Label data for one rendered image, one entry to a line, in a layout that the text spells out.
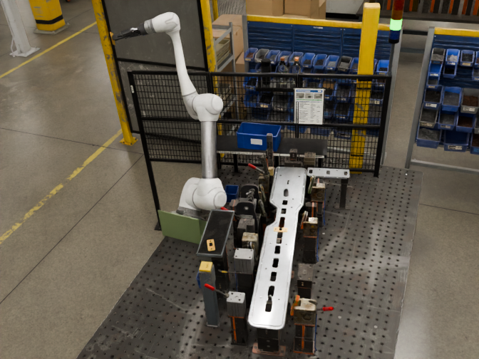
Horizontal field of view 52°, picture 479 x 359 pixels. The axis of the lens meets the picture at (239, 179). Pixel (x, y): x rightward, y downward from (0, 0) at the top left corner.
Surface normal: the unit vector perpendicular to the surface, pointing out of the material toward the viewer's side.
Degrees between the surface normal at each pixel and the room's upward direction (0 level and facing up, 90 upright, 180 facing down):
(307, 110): 90
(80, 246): 0
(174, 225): 90
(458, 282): 0
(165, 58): 93
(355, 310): 0
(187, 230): 90
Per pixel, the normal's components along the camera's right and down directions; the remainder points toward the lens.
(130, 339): -0.06, -0.80
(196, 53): -0.34, 0.59
